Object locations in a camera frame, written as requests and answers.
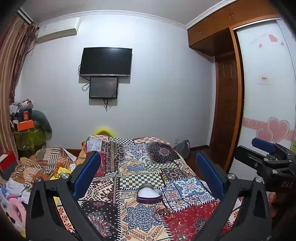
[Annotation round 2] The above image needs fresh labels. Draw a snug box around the purple heart-shaped tin box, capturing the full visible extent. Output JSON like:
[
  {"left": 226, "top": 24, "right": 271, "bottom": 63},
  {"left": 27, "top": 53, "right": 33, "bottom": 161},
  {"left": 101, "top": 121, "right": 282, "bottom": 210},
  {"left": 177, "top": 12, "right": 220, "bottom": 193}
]
[{"left": 136, "top": 184, "right": 163, "bottom": 204}]

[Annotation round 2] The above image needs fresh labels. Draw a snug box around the brown wooden door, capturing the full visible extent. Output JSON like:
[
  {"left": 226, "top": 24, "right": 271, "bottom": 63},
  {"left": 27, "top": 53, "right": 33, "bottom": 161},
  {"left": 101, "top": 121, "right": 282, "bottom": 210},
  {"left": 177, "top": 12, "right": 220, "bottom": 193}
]
[{"left": 209, "top": 52, "right": 242, "bottom": 158}]

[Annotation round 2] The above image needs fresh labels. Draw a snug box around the colourful patchwork blanket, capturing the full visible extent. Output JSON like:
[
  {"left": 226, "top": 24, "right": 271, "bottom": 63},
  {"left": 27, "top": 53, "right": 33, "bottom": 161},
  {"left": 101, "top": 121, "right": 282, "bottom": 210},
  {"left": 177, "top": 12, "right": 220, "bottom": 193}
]
[{"left": 54, "top": 134, "right": 241, "bottom": 241}]

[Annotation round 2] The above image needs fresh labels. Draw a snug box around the black wall television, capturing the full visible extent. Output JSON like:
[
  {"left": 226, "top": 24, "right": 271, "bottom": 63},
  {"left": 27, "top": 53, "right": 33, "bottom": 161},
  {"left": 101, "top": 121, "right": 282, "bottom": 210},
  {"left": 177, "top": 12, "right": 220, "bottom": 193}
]
[{"left": 79, "top": 47, "right": 133, "bottom": 77}]

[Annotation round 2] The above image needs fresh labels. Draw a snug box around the yellow plastic object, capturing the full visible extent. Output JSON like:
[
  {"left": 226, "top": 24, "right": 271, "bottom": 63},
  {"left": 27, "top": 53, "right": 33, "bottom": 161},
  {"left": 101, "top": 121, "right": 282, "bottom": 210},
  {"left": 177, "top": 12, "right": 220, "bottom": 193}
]
[{"left": 95, "top": 126, "right": 116, "bottom": 136}]

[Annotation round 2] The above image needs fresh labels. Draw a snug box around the grey backpack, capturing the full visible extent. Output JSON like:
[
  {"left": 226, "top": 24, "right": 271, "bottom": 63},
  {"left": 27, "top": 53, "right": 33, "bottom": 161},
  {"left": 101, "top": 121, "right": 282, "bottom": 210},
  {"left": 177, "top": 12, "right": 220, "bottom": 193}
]
[{"left": 173, "top": 140, "right": 190, "bottom": 159}]

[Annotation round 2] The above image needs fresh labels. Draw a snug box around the orange box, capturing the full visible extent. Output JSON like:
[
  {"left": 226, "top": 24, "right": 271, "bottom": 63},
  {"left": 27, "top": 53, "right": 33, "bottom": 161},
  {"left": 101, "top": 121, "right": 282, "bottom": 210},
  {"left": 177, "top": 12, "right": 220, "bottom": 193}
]
[{"left": 15, "top": 119, "right": 35, "bottom": 132}]

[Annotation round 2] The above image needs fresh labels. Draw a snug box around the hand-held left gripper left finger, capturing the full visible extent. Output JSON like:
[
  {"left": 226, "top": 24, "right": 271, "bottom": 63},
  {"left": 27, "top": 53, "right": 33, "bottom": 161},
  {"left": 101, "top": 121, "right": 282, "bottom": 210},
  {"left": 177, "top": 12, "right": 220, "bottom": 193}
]
[{"left": 25, "top": 151, "right": 104, "bottom": 241}]

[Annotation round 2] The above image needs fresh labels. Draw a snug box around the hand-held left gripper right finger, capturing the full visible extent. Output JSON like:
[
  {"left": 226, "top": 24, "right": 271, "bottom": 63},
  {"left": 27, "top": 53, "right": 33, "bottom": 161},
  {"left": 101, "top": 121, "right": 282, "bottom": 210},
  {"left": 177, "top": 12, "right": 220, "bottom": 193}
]
[{"left": 195, "top": 152, "right": 271, "bottom": 241}]

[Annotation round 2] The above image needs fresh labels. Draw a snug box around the wooden overhead cabinet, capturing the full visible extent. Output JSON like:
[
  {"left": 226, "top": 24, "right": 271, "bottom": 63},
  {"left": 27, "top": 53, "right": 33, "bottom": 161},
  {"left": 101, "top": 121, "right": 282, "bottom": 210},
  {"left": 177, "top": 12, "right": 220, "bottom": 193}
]
[{"left": 187, "top": 0, "right": 281, "bottom": 56}]

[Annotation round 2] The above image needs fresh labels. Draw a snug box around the red gift box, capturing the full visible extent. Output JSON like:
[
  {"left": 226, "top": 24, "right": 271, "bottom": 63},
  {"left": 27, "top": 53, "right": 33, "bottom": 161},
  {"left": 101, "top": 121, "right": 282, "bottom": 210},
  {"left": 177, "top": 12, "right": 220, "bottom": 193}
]
[{"left": 20, "top": 111, "right": 33, "bottom": 123}]

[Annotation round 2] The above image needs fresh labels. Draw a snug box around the red cardboard box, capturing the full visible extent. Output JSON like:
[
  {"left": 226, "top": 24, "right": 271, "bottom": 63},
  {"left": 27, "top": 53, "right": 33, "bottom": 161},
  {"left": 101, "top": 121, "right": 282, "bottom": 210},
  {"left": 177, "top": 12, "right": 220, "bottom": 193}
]
[{"left": 0, "top": 151, "right": 16, "bottom": 172}]

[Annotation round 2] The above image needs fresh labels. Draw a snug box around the small black wall monitor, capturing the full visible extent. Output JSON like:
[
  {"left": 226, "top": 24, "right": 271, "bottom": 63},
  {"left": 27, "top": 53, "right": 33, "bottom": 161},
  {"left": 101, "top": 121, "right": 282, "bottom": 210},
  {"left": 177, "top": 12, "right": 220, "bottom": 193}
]
[{"left": 89, "top": 77, "right": 119, "bottom": 99}]

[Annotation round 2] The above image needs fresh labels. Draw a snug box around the brown striped curtain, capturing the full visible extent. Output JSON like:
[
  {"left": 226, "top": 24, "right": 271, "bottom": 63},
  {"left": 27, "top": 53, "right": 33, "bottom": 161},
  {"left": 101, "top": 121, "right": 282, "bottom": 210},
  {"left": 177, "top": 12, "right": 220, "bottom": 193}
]
[{"left": 0, "top": 14, "right": 38, "bottom": 160}]

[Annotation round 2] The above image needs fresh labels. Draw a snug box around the white paper note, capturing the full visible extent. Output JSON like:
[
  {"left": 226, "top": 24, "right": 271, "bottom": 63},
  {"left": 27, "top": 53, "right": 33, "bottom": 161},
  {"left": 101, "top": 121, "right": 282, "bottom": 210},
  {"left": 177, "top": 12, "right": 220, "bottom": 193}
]
[{"left": 257, "top": 75, "right": 270, "bottom": 86}]

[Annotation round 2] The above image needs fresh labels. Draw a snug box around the yellow cloth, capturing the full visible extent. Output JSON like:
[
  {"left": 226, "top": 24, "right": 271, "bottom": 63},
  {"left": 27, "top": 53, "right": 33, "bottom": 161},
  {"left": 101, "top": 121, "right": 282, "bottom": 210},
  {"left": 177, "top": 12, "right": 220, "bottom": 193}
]
[{"left": 52, "top": 167, "right": 71, "bottom": 180}]

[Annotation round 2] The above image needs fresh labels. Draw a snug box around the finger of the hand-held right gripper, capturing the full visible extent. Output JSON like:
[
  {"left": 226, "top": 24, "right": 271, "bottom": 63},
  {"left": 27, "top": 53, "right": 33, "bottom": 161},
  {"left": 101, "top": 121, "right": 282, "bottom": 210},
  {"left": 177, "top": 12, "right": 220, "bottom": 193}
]
[
  {"left": 252, "top": 137, "right": 278, "bottom": 154},
  {"left": 234, "top": 145, "right": 279, "bottom": 173}
]

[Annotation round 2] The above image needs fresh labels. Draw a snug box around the white air conditioner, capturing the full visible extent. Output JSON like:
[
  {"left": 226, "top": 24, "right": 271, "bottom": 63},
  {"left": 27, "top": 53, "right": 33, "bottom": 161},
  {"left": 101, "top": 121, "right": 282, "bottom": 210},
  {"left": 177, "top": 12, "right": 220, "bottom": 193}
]
[{"left": 37, "top": 17, "right": 80, "bottom": 43}]

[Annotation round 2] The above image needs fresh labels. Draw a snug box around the pink plush toy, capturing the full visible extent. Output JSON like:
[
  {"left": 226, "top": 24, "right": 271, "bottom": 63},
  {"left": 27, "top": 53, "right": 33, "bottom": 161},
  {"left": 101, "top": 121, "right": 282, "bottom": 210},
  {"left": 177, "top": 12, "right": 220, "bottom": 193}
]
[{"left": 5, "top": 197, "right": 26, "bottom": 225}]

